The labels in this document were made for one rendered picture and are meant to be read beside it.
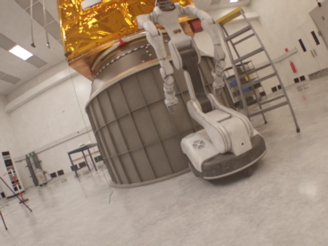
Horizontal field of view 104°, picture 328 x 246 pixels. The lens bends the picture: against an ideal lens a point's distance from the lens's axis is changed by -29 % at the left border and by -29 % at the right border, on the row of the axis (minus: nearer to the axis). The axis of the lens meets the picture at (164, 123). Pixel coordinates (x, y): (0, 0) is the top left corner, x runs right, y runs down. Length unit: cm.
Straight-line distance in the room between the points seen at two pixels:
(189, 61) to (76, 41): 173
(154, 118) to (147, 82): 38
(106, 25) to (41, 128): 749
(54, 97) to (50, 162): 307
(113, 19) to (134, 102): 129
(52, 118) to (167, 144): 768
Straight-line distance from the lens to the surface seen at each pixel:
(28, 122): 999
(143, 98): 184
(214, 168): 115
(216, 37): 144
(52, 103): 917
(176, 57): 141
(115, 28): 254
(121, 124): 199
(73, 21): 292
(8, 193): 865
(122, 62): 217
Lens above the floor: 51
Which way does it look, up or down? 1 degrees up
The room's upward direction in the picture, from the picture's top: 21 degrees counter-clockwise
